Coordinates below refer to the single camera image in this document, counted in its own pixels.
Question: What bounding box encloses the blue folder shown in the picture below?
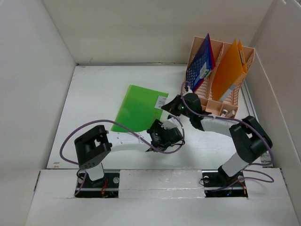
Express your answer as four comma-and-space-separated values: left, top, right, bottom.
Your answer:
185, 33, 212, 92

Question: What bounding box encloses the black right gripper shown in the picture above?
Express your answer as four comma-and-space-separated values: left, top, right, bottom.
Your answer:
161, 94, 193, 118

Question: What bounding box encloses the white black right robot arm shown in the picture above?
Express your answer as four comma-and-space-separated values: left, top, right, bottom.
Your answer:
161, 93, 273, 186

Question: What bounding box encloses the red folder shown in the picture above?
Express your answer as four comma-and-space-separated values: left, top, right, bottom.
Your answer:
208, 37, 216, 71

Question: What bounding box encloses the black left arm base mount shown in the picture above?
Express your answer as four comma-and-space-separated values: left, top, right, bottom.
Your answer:
74, 171, 120, 198

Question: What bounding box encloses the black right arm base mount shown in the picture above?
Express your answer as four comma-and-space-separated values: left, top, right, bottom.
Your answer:
199, 171, 248, 198

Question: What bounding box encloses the staples box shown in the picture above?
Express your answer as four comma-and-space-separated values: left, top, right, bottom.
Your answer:
226, 109, 237, 118

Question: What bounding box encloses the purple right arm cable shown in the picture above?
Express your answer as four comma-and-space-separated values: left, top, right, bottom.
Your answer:
181, 81, 275, 192

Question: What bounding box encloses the orange folder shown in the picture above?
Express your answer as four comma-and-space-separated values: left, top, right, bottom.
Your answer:
211, 40, 246, 102

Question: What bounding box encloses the green folder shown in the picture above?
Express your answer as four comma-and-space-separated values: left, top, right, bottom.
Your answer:
115, 85, 168, 132

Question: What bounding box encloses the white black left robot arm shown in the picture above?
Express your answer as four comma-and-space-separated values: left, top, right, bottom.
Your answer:
74, 119, 184, 187

